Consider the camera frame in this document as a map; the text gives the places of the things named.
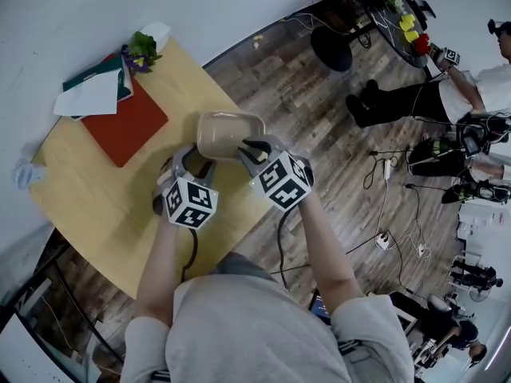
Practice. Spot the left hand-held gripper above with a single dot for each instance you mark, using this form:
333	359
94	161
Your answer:
189	204

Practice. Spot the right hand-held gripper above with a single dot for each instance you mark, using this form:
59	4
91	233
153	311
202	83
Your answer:
283	184

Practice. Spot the beige plastic container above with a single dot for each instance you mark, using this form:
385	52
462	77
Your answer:
211	151

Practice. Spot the clear plastic lid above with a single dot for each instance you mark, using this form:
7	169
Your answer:
231	128

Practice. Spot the person's left forearm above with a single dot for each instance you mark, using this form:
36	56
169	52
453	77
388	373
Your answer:
159	269

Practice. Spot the person's right forearm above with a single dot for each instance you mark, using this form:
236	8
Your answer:
327	261

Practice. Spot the red hardcover book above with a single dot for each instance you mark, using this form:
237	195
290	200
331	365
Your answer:
127	130

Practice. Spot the green and white booklet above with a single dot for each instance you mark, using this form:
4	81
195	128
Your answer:
124	82

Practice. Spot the yellow floor scrap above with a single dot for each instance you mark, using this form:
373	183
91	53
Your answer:
257	42

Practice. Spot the person's blue jeans leg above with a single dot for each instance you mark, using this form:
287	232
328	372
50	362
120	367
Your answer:
243	265

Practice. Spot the potted plant with purple flowers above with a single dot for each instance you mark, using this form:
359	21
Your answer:
141	52

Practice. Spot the long white power strip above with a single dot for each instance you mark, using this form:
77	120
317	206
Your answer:
387	168

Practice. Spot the round black marble table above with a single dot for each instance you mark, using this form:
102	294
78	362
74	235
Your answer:
331	48

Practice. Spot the white paper sheet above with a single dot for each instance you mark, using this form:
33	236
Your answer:
85	96

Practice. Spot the square white power strip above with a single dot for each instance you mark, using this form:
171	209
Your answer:
384	241

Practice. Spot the black device with blue screen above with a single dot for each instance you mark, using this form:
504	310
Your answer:
321	307

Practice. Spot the person's grey sweatshirt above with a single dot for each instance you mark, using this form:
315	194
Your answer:
255	333

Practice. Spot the small white power strip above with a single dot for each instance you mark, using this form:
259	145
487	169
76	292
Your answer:
423	249

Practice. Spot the yellow plastic cup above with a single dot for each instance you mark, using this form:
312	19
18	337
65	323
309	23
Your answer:
407	22
412	36

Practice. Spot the red plastic cup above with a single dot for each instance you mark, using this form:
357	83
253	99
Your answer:
422	43

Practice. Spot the black standing fan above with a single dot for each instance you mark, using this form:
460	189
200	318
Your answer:
481	293

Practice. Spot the whiteboard with black frame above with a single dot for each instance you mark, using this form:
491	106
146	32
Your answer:
24	353

